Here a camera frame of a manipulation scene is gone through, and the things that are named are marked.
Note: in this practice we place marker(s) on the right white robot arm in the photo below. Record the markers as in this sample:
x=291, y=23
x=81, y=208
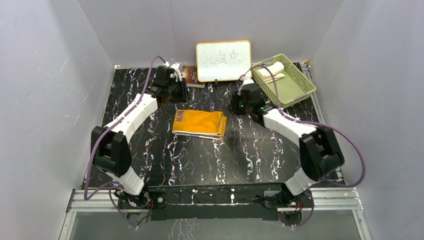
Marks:
x=320, y=152

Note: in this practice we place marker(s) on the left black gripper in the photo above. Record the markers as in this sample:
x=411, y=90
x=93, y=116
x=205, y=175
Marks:
x=184, y=96

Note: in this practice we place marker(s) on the green plastic basket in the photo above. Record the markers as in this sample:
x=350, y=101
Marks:
x=294, y=88

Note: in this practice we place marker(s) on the black base frame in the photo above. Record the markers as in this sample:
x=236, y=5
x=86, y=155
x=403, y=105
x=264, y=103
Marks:
x=266, y=201

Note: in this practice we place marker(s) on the white towel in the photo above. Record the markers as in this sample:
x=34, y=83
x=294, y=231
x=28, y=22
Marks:
x=272, y=72

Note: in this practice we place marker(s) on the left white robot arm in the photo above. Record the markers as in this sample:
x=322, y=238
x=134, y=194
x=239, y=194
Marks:
x=110, y=150

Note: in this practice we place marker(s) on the dark paperback book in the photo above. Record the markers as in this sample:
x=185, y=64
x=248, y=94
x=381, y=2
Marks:
x=190, y=74

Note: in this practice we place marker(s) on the small whiteboard orange frame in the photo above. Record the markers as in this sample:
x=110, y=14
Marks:
x=222, y=60

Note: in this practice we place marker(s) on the yellow bear towel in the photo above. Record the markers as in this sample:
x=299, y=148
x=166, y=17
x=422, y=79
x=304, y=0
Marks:
x=201, y=124

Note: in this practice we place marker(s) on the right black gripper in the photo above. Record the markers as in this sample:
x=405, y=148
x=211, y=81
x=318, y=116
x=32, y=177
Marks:
x=237, y=95

